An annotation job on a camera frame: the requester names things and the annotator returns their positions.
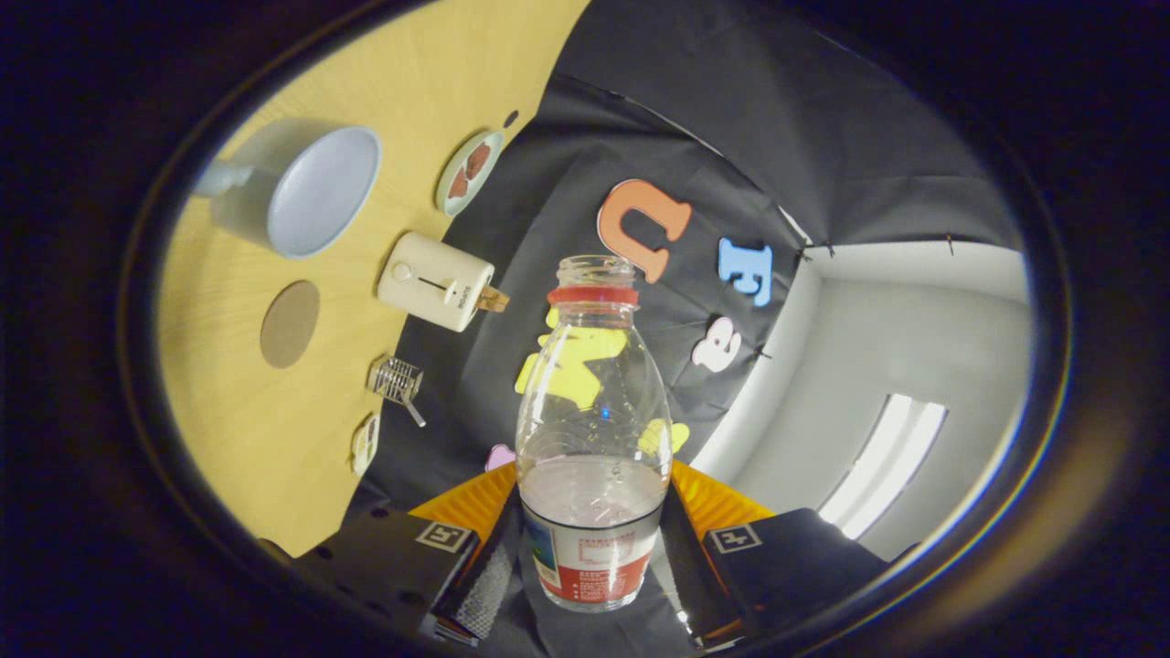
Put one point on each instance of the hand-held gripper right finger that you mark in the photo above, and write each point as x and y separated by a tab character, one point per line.
690	576

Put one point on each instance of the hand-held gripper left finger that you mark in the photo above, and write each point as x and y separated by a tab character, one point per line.
489	576

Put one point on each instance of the clear plastic juice bottle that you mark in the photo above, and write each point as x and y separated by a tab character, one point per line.
594	420

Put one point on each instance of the round brown coaster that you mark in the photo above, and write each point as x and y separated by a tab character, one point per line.
290	324

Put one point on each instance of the white cup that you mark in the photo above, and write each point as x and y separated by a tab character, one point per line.
320	192

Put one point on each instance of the white divided condiment dish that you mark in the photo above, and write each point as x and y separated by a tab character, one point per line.
365	445

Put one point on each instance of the long ceiling light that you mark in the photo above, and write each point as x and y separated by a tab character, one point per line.
882	466

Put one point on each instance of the brown bread slice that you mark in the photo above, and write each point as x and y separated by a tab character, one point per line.
494	299

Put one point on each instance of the wooden table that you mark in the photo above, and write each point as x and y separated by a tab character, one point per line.
247	439

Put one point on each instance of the white toaster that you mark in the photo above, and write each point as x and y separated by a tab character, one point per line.
430	279

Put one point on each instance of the brown food pieces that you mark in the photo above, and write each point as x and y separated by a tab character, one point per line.
473	163

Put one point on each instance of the pale green plate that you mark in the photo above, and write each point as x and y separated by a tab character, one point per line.
489	151

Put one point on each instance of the black backdrop cloth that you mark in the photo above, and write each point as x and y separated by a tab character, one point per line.
731	110

